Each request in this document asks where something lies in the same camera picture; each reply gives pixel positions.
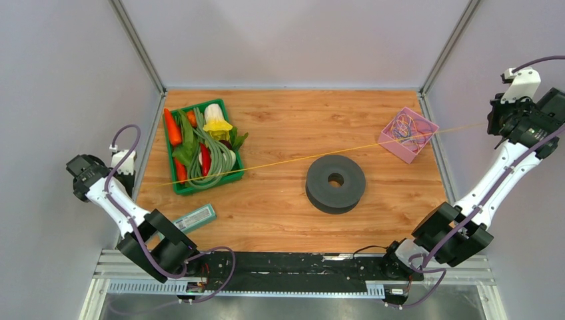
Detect yellow cable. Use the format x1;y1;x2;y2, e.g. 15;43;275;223
140;123;488;190

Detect dark grey cable spool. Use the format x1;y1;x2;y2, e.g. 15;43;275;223
305;155;366;215

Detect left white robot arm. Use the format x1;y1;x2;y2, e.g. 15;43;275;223
66;154;204;283

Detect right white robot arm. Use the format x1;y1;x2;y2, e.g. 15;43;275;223
379;88;564;280

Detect small red pepper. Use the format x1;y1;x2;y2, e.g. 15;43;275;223
173;157;188;183

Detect green leafy vegetable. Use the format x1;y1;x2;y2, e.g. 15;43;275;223
172;110;197;167

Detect orange carrot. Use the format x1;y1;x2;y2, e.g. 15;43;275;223
164;109;183;147

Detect green plastic tray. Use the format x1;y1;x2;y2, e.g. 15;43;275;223
163;99;248;195

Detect red chili pepper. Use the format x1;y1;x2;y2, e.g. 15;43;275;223
199;143;211;176

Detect teal rectangular box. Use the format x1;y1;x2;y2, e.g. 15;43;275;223
173;203;217;235

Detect small orange tomato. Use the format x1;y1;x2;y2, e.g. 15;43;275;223
187;110;198;128

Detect green long beans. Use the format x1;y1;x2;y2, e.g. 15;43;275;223
185;108;234;191

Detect yellow white cabbage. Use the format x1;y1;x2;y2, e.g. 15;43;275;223
203;103;233;141

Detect purple onion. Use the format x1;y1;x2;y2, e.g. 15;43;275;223
219;140;233;150

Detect pink plastic box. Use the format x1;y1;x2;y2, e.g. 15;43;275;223
377;107;439;164

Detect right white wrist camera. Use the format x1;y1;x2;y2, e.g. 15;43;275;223
500;67;541;104

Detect coloured cables bundle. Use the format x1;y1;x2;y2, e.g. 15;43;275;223
388;112;436;153

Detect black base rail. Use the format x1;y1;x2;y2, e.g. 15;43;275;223
185;248;424;303

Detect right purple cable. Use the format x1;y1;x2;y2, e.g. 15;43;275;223
384;55;565;310

